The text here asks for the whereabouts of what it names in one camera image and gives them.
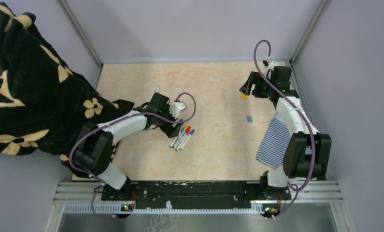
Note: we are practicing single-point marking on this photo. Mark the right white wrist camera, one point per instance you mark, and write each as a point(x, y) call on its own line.
point(269, 67)

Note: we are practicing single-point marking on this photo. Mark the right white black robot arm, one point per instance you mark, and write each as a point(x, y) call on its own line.
point(292, 146)

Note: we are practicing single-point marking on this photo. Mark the blue cap white marker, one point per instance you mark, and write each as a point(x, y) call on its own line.
point(184, 141)

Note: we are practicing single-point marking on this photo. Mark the blue striped cloth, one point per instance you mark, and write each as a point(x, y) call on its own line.
point(275, 143)

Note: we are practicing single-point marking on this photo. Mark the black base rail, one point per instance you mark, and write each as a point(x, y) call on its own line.
point(199, 197)

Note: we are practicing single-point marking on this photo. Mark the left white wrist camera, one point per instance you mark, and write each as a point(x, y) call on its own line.
point(176, 108)

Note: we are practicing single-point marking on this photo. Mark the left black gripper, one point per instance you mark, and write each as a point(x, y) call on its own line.
point(170, 130)

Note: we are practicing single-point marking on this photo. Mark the black floral blanket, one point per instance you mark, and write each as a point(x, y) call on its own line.
point(43, 103)

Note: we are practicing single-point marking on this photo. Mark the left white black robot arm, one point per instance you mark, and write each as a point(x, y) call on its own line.
point(93, 149)

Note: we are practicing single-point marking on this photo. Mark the orange cap white marker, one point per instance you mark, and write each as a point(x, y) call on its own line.
point(186, 127)

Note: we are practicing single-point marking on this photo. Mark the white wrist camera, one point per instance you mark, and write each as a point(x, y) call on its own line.
point(176, 108)
point(269, 67)

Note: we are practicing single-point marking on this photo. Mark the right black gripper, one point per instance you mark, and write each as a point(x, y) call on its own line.
point(252, 79)

